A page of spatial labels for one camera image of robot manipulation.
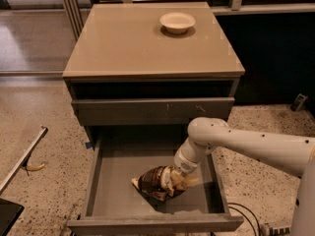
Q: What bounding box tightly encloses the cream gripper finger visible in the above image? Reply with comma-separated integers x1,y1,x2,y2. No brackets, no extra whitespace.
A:
160,166,174,200

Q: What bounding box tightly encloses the brown chip bag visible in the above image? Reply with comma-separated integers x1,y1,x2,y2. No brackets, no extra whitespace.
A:
132,165,186,202

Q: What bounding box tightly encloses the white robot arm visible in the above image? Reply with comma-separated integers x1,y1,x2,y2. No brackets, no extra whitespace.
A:
162,117,315,236

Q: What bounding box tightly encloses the open grey middle drawer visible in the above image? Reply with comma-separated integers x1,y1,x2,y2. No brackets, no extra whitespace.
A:
68,136,243,236

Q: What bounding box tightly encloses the closed grey top drawer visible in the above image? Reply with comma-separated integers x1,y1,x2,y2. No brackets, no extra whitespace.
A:
72,97,234,126

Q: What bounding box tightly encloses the grey drawer cabinet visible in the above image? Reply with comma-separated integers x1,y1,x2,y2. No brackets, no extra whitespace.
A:
63,2,245,143

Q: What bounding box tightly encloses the white power strip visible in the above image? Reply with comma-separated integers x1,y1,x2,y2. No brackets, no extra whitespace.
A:
260,223,291,236

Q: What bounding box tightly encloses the banana peel on floor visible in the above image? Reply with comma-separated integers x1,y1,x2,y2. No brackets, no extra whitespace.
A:
21,163,45,171

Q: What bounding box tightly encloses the metal chair leg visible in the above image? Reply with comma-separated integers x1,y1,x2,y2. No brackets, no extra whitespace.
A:
0,126,48,195

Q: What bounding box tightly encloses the small black floor device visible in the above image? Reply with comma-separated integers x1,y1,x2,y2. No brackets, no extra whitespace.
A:
290,93,308,111

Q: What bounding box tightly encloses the white paper bowl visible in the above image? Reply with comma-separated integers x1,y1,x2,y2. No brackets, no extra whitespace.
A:
159,13,196,34

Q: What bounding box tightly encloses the black chair seat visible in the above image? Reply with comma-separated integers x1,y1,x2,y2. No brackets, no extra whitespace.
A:
0,199,24,236

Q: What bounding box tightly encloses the black cable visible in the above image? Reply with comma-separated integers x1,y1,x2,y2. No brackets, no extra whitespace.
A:
227,202,262,236

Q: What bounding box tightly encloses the metal window frame rail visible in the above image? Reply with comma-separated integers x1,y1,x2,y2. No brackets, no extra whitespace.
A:
63,0,84,39

